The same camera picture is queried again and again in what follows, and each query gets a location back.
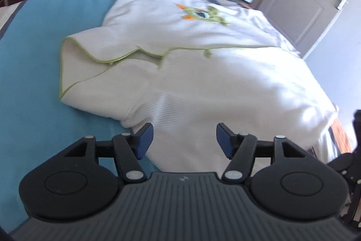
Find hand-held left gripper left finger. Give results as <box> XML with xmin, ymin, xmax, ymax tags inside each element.
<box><xmin>49</xmin><ymin>122</ymin><xmax>154</xmax><ymax>183</ymax></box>

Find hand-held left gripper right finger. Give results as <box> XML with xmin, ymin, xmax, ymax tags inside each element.
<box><xmin>216</xmin><ymin>122</ymin><xmax>319</xmax><ymax>183</ymax></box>

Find cream frog-print garment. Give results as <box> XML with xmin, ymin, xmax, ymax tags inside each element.
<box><xmin>58</xmin><ymin>0</ymin><xmax>340</xmax><ymax>172</ymax></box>

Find bed with blue striped sheet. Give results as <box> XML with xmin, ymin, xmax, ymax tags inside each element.
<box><xmin>0</xmin><ymin>0</ymin><xmax>356</xmax><ymax>233</ymax></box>

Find beige panel door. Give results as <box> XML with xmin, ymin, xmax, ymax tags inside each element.
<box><xmin>255</xmin><ymin>0</ymin><xmax>361</xmax><ymax>54</ymax></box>

